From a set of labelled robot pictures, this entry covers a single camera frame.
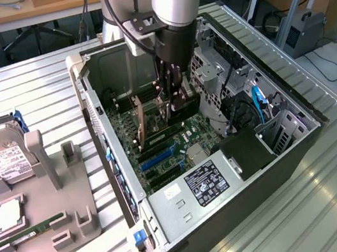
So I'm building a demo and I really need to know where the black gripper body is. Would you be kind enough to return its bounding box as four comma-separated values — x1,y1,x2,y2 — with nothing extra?
150,19,206,71

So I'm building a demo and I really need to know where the graphics card with black fan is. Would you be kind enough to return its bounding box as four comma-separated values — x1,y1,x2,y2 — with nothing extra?
130,84,208,153

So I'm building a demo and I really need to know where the perforated silver drive cage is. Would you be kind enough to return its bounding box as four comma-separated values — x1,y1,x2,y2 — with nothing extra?
186,38,260,141

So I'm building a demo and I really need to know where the green motherboard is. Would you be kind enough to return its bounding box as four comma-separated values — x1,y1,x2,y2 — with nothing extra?
99,70,230,200

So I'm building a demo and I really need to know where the green RAM stick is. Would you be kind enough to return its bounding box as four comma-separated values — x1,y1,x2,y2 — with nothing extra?
142,122,185,149
0,211,70,251

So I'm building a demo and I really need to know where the silver chipset heatsink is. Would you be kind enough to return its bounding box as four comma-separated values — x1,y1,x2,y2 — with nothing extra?
186,144,209,165

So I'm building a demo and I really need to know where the long black expansion slot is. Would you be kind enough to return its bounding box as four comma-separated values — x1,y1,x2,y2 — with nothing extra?
148,165,188,190
135,141,176,165

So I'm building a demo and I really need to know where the blue expansion slot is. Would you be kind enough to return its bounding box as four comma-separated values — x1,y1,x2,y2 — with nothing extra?
139,149,179,172

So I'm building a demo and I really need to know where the short black expansion slot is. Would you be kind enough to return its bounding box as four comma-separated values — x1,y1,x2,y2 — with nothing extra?
144,167,166,182

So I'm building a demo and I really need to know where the black plastic shroud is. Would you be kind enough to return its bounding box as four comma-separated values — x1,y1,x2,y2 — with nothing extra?
216,123,281,186

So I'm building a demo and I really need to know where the silver disk bay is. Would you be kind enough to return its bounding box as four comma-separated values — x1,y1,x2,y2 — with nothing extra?
252,105,311,159

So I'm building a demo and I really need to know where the silver power supply with label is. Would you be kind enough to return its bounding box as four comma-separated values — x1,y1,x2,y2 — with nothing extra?
136,147,257,249

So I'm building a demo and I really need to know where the black office chair base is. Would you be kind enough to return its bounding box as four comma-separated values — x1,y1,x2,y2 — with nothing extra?
0,18,76,62

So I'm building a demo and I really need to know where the open black PC case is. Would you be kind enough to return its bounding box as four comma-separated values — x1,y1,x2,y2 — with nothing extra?
62,0,337,252

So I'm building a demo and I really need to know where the blue case latch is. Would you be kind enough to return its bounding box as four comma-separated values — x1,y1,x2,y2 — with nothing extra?
133,230,147,246

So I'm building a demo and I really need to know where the grey parts rack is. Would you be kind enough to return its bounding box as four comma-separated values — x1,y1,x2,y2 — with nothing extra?
0,121,106,252

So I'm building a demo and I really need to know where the silver hard disk with label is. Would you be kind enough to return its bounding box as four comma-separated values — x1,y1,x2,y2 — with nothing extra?
0,118,42,187

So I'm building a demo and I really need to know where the silver CPU chip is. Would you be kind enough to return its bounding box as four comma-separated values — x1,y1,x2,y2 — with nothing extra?
0,198,27,234

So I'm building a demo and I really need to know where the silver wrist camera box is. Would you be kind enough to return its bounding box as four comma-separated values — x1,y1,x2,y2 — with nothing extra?
119,7,173,59

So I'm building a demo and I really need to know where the black power wire bundle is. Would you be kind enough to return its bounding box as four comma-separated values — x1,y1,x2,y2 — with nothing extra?
219,90,265,135

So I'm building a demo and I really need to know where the blue flat wire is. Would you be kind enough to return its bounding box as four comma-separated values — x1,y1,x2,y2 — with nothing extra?
250,84,272,125

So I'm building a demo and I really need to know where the black camera cable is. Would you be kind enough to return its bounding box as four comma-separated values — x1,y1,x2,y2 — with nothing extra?
101,0,156,59

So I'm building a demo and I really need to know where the black coiled cable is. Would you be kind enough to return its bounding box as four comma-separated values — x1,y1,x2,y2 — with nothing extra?
259,9,285,36

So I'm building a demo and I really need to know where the black hanging cable with plug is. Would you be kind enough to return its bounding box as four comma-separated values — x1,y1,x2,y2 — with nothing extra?
73,0,96,43

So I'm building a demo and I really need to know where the grey control box with handle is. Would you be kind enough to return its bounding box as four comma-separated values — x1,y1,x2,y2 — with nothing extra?
276,7,333,61

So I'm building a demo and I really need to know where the light blue network cable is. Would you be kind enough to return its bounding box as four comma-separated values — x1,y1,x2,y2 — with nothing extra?
0,0,28,13

